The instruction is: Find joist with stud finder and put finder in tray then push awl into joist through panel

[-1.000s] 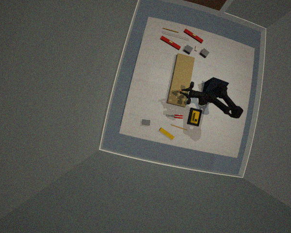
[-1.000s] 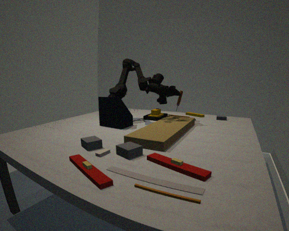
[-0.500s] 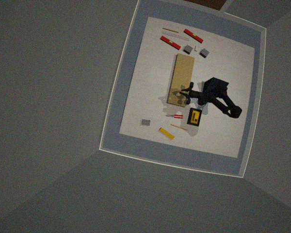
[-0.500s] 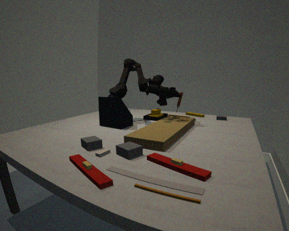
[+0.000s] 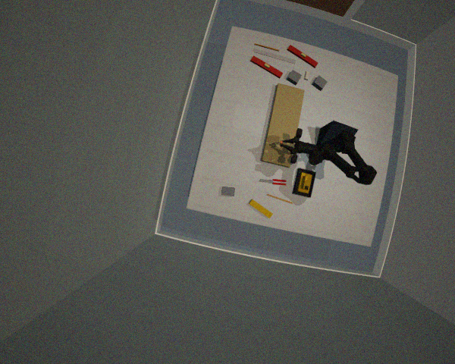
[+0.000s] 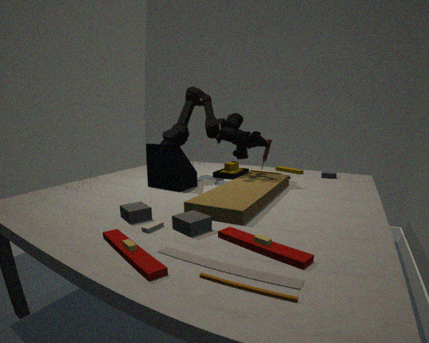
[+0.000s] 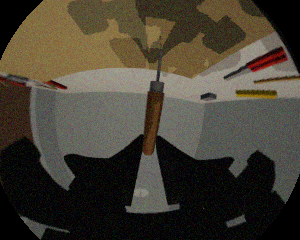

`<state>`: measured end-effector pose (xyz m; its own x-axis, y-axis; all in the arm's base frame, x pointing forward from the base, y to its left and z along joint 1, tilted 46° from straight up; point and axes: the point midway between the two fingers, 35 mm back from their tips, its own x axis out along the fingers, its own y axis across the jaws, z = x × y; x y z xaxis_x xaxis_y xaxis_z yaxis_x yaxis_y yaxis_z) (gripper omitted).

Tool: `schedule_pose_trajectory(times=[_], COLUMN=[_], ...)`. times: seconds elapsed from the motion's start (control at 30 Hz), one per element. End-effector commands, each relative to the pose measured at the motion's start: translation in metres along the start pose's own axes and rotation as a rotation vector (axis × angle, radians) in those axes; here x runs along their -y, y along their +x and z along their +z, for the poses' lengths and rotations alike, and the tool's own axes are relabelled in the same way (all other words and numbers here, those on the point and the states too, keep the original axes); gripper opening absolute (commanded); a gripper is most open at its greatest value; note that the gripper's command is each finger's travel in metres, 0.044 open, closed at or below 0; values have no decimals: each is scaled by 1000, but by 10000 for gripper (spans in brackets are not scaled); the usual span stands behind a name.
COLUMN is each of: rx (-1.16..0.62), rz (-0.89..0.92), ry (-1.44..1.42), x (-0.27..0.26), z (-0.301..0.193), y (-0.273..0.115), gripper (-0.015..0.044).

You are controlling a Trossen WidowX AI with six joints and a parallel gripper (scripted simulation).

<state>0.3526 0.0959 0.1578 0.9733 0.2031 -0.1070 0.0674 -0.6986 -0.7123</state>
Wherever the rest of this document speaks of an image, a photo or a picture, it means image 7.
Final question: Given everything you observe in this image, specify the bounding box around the yellow flat bar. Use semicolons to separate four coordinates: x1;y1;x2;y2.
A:
237;89;278;99

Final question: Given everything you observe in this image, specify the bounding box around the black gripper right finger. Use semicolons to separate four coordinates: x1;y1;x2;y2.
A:
155;136;234;205

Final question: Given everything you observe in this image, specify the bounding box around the brown wooden-handled awl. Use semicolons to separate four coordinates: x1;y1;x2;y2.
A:
142;51;165;156

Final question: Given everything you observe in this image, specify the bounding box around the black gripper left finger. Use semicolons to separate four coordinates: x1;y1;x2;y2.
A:
63;135;143;207

